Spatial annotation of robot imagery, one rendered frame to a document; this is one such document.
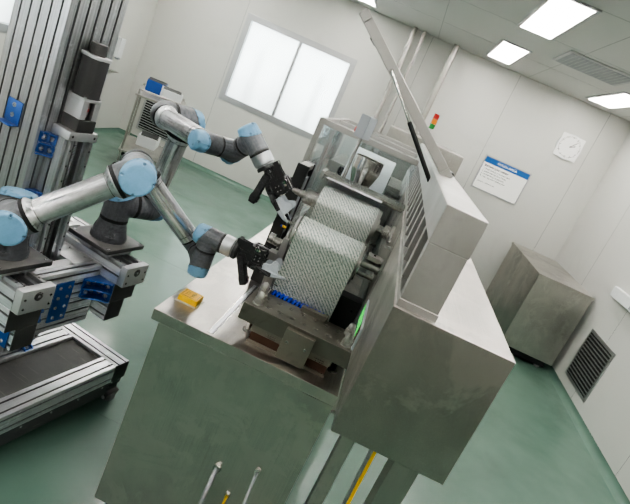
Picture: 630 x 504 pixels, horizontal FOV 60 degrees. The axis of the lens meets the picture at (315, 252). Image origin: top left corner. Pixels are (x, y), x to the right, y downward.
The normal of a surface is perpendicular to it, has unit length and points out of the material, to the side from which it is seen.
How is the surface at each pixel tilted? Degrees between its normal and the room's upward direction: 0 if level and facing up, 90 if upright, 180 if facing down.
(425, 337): 90
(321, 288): 90
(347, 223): 92
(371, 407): 90
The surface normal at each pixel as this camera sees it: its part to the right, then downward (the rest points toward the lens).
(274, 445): -0.17, 0.22
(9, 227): 0.19, 0.46
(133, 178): 0.43, 0.36
